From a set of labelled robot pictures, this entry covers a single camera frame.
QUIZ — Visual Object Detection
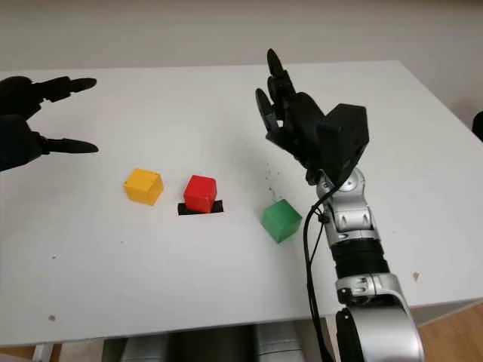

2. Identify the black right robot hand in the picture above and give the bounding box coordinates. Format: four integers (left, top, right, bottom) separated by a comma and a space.
254, 48, 333, 186

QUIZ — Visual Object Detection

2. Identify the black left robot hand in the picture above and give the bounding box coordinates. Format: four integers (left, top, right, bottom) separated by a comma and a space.
0, 75, 100, 174

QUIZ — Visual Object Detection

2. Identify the green wooden block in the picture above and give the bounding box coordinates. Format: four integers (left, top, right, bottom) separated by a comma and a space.
261, 199, 303, 245

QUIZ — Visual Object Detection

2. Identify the red wooden block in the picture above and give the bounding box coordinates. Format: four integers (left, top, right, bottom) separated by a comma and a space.
183, 174, 219, 213

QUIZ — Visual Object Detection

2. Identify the yellow wooden block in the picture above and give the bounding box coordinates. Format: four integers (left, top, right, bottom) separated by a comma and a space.
123, 167, 165, 207

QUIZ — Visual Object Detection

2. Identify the black tape strip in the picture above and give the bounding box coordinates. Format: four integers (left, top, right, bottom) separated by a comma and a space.
177, 199, 224, 217

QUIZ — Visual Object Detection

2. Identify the black chair part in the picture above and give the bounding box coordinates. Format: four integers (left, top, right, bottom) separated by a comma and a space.
472, 111, 483, 143

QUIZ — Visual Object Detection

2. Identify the grey robot torso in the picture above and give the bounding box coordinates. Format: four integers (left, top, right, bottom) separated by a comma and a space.
120, 322, 321, 362

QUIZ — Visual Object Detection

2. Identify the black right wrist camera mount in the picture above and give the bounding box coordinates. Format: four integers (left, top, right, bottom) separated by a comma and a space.
316, 103, 371, 186

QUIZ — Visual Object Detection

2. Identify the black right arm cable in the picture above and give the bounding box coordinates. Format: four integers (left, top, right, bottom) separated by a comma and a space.
301, 184, 333, 362

